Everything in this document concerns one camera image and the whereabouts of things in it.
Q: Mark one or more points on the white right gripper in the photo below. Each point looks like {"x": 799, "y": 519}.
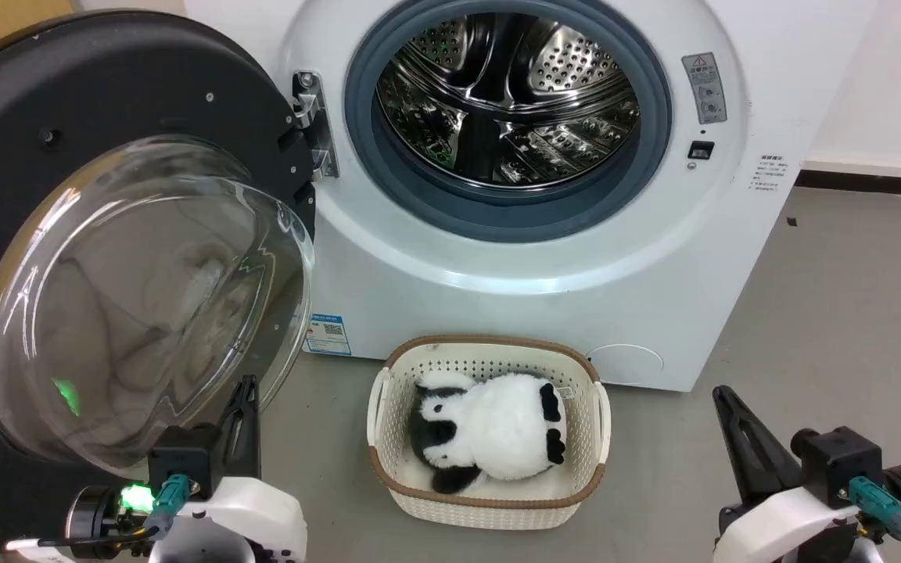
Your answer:
{"x": 787, "y": 524}

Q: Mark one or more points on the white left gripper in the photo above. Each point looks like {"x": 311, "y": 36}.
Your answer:
{"x": 255, "y": 516}

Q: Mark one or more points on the black washer door glass bowl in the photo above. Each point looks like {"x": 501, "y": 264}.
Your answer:
{"x": 106, "y": 94}

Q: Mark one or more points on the white front-load washing machine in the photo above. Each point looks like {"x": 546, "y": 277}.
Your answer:
{"x": 560, "y": 313}

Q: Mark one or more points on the black door latch slot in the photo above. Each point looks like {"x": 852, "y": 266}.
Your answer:
{"x": 701, "y": 150}

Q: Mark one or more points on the metal door hinge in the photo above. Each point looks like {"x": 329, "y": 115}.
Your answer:
{"x": 317, "y": 117}

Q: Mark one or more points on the blue energy label sticker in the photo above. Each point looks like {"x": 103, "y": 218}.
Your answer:
{"x": 328, "y": 335}

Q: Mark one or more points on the round drain filter cover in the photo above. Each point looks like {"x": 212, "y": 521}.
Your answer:
{"x": 626, "y": 365}

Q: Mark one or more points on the panda plush toy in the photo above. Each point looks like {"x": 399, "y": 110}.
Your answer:
{"x": 497, "y": 426}

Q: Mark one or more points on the cream plastic laundry basket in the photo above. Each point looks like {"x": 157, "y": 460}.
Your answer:
{"x": 489, "y": 512}

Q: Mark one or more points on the small text label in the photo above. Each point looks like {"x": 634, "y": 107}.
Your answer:
{"x": 769, "y": 173}

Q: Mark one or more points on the grey warning sticker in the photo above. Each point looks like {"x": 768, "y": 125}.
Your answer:
{"x": 705, "y": 87}

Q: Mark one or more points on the stainless steel washer drum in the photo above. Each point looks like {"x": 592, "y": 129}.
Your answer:
{"x": 507, "y": 94}

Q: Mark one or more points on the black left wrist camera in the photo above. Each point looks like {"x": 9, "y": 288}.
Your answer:
{"x": 184, "y": 457}

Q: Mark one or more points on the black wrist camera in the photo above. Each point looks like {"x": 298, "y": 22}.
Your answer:
{"x": 838, "y": 461}
{"x": 184, "y": 457}

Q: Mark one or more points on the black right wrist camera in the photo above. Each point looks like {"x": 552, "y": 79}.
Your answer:
{"x": 838, "y": 461}

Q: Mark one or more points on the black wall baseboard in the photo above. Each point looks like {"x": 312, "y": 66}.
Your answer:
{"x": 873, "y": 182}

